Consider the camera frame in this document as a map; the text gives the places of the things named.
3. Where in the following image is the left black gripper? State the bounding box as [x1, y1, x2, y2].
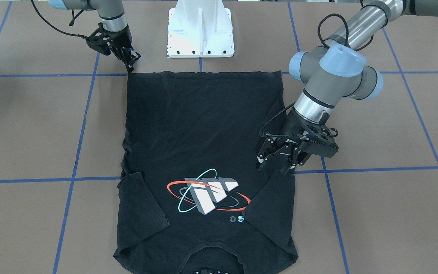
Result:
[256, 114, 327, 174]

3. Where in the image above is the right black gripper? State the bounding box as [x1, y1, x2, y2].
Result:
[104, 26, 141, 73]

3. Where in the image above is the black graphic t-shirt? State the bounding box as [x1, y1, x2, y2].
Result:
[114, 71, 298, 274]

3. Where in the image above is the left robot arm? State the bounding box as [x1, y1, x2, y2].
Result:
[257, 0, 438, 174]

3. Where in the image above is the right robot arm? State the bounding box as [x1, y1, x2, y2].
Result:
[49, 0, 141, 73]

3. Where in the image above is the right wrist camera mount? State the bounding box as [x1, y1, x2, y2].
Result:
[85, 22, 113, 56]

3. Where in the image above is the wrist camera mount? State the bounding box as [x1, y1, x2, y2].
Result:
[300, 125, 339, 158]
[85, 22, 113, 56]

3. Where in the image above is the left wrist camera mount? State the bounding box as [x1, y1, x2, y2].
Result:
[300, 125, 339, 158]

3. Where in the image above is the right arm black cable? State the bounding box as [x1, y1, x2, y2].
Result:
[31, 0, 90, 39]

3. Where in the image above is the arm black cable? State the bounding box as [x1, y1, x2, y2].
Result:
[260, 14, 364, 138]
[31, 0, 90, 39]

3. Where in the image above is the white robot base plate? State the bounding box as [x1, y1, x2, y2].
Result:
[167, 0, 235, 58]

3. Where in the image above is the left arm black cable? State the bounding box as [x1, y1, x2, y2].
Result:
[260, 14, 364, 138]

